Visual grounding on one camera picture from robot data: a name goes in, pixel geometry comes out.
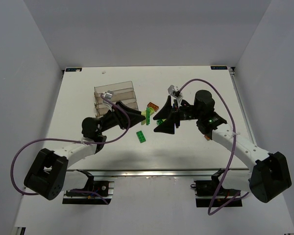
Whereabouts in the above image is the dark green 2x2 lego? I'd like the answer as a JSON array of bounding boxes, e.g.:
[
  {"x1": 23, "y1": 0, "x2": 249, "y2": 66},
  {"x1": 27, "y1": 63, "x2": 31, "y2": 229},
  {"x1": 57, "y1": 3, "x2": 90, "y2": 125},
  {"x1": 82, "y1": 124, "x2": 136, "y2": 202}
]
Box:
[{"x1": 157, "y1": 119, "x2": 165, "y2": 125}]

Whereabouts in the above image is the orange lego plate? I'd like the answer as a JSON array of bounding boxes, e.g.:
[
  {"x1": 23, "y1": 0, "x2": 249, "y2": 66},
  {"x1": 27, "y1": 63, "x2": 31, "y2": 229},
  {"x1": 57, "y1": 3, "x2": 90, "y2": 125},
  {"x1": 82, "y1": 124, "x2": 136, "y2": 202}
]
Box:
[{"x1": 147, "y1": 102, "x2": 159, "y2": 112}]

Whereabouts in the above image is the dark green lego block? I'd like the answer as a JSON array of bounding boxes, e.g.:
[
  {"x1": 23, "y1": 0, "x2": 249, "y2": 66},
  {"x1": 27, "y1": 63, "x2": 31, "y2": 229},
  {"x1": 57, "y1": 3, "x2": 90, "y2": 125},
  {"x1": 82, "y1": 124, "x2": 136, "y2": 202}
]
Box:
[{"x1": 146, "y1": 107, "x2": 154, "y2": 125}]

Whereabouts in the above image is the green 2x4 lego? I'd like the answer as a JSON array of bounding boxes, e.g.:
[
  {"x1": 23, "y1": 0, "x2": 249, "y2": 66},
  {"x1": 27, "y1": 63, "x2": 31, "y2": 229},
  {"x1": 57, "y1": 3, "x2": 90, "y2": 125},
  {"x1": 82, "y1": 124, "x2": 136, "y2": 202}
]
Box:
[{"x1": 136, "y1": 131, "x2": 146, "y2": 143}]

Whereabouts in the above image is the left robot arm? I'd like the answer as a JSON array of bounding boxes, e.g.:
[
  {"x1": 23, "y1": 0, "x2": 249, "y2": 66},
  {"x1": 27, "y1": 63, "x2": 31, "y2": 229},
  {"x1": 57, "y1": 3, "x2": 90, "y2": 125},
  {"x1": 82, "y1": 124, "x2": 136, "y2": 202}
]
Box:
[{"x1": 24, "y1": 106, "x2": 146, "y2": 200}]

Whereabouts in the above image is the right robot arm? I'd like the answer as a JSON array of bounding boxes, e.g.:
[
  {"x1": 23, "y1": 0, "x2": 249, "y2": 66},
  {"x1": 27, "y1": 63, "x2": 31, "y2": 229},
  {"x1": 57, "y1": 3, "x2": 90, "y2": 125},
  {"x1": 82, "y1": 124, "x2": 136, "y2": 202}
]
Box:
[{"x1": 153, "y1": 90, "x2": 292, "y2": 203}]

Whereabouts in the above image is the table corner label right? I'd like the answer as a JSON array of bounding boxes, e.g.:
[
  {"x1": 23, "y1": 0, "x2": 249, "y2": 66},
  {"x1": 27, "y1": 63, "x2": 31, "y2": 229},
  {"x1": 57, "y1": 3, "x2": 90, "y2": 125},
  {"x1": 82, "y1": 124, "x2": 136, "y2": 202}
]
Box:
[{"x1": 210, "y1": 66, "x2": 228, "y2": 70}]

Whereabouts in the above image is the table corner label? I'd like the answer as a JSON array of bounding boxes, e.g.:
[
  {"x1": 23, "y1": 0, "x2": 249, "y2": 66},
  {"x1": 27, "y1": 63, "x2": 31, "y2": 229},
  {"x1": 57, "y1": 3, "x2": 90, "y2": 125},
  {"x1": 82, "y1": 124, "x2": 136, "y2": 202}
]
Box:
[
  {"x1": 210, "y1": 66, "x2": 228, "y2": 70},
  {"x1": 65, "y1": 68, "x2": 82, "y2": 72}
]

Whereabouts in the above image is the table corner label left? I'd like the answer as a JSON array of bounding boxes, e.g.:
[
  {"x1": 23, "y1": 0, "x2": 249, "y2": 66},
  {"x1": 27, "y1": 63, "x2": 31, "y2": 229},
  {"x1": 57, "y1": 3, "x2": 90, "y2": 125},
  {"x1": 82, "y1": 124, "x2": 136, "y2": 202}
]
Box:
[{"x1": 65, "y1": 68, "x2": 82, "y2": 72}]

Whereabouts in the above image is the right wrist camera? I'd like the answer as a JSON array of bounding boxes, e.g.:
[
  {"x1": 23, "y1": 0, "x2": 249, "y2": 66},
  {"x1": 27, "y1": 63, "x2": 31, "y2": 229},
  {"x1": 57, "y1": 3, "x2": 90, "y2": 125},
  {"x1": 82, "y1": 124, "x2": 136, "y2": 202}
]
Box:
[{"x1": 168, "y1": 85, "x2": 183, "y2": 106}]

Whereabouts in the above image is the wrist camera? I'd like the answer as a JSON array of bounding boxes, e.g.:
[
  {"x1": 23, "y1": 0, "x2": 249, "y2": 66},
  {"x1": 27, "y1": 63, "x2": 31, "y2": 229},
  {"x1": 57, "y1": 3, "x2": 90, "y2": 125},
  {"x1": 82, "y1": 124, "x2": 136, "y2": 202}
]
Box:
[
  {"x1": 103, "y1": 91, "x2": 114, "y2": 100},
  {"x1": 168, "y1": 85, "x2": 183, "y2": 106}
]

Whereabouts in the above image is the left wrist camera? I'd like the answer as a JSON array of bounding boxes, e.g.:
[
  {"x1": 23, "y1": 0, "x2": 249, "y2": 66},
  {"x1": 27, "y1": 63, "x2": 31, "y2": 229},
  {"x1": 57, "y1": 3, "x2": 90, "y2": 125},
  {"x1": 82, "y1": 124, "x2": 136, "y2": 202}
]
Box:
[{"x1": 103, "y1": 91, "x2": 114, "y2": 100}]

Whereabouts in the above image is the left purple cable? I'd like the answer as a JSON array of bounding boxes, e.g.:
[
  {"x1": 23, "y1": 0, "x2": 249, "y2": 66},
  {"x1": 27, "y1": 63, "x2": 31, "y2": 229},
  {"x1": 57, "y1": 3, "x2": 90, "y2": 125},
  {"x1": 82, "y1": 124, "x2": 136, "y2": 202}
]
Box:
[{"x1": 10, "y1": 94, "x2": 131, "y2": 196}]

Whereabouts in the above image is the purple cable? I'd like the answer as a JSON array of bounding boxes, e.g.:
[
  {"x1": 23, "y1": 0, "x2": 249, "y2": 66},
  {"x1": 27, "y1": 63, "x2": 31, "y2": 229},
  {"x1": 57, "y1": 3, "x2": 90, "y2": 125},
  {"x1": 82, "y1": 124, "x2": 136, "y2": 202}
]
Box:
[
  {"x1": 10, "y1": 94, "x2": 131, "y2": 196},
  {"x1": 177, "y1": 78, "x2": 250, "y2": 216}
]

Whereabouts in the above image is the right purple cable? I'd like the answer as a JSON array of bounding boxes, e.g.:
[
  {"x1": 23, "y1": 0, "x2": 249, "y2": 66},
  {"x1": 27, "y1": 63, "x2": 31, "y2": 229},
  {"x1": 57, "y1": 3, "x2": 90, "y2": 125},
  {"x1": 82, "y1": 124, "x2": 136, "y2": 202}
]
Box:
[{"x1": 177, "y1": 78, "x2": 250, "y2": 216}]

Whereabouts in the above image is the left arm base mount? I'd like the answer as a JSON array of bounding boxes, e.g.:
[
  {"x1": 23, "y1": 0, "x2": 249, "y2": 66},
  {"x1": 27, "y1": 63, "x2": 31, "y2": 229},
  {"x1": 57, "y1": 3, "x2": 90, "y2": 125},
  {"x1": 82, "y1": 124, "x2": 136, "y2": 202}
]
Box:
[{"x1": 62, "y1": 170, "x2": 115, "y2": 205}]

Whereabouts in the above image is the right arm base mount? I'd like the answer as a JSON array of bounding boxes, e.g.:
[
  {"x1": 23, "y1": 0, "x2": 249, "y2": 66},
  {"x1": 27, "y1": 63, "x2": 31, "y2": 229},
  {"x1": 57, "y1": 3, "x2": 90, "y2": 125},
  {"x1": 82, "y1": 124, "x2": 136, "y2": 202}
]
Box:
[{"x1": 191, "y1": 168, "x2": 243, "y2": 208}]

